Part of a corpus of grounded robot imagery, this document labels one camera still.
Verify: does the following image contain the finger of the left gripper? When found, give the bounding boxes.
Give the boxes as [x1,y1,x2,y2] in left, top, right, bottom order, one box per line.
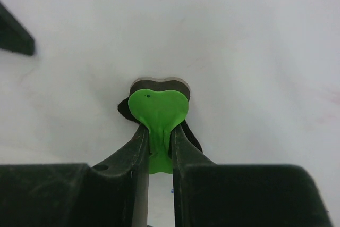
[1,3,35,56]

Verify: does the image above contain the white whiteboard black frame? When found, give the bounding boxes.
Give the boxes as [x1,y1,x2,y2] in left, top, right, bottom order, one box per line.
[1,0,339,226]

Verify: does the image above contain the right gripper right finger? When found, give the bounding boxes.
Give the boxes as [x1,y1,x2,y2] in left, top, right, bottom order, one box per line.
[171,127,332,227]

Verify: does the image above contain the green black whiteboard eraser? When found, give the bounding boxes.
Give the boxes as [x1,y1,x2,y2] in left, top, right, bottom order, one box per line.
[117,77,202,174]

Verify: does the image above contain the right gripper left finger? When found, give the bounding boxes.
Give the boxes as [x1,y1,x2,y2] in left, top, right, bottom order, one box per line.
[1,126,148,226]

